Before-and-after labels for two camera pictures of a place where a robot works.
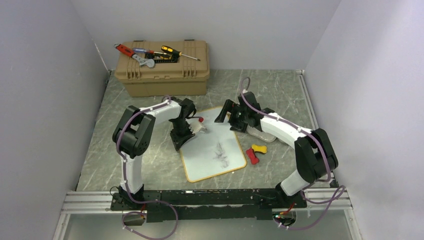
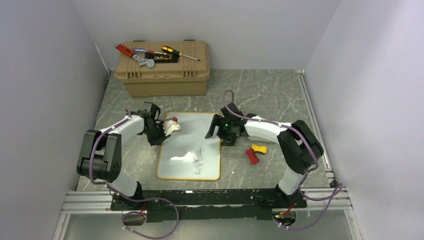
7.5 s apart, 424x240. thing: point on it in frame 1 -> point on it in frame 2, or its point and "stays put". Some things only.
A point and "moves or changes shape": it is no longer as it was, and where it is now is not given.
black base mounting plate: [207, 205] stays put
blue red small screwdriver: [143, 50] stays put
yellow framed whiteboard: [214, 152] moves or changes shape
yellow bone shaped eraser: [262, 149] stays put
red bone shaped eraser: [254, 159] stays put
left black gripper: [178, 141] -> [159, 141]
